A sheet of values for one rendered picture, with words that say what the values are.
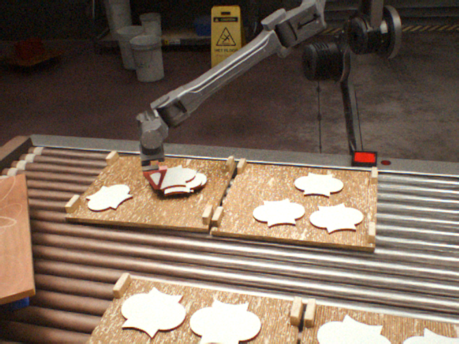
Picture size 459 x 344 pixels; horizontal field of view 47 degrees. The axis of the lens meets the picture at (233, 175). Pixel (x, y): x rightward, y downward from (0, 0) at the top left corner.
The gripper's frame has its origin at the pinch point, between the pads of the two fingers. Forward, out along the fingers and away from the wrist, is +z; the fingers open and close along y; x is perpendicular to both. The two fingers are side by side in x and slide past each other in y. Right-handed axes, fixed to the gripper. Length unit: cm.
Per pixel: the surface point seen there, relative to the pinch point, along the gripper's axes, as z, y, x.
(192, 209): 3.9, -13.3, -8.5
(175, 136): 95, 225, -21
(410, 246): 6, -41, -58
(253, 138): 95, 202, -76
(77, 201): 2.3, -1.9, 22.4
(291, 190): 3.5, -11.9, -36.9
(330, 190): 2.4, -17.0, -46.7
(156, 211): 4.0, -11.2, 1.2
